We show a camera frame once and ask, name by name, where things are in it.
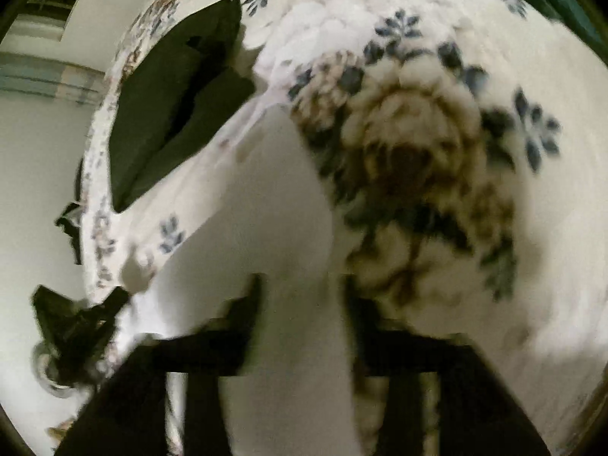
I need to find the white small garment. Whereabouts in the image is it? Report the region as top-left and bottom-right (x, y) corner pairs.
(119, 90), (367, 456)

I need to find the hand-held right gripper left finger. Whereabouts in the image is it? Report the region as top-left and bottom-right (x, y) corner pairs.
(56, 273), (263, 456)

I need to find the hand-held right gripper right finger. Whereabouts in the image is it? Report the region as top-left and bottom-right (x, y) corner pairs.
(342, 276), (553, 456)

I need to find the floral printed blanket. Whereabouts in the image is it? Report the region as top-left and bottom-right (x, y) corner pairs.
(78, 0), (605, 456)

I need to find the dark folded garment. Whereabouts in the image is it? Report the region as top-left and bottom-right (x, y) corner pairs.
(108, 0), (257, 213)

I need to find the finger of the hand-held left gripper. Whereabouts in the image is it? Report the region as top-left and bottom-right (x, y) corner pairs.
(84, 287), (132, 331)

